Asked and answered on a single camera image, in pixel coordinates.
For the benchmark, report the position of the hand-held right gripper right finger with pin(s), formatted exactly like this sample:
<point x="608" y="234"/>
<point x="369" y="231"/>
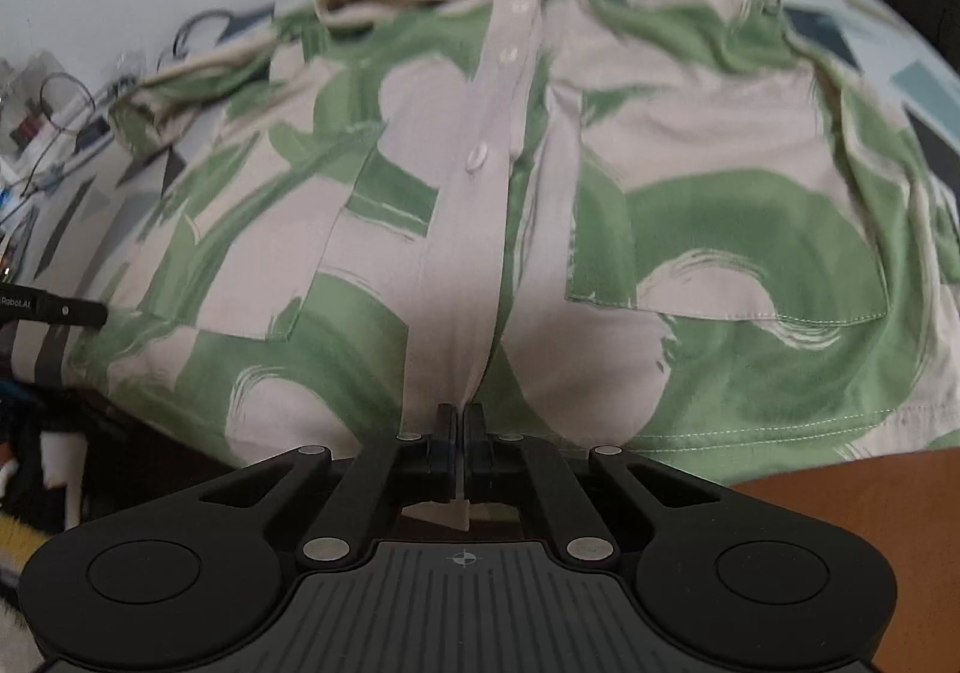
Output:
<point x="475" y="452"/>

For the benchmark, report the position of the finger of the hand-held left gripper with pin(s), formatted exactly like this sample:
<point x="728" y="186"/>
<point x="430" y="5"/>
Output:
<point x="75" y="310"/>

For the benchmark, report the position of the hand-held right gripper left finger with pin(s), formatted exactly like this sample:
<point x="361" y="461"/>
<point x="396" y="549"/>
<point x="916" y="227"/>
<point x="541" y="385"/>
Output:
<point x="448" y="452"/>

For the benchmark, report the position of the green and beige patterned shirt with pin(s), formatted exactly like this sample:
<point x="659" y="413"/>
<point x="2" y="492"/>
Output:
<point x="675" y="253"/>

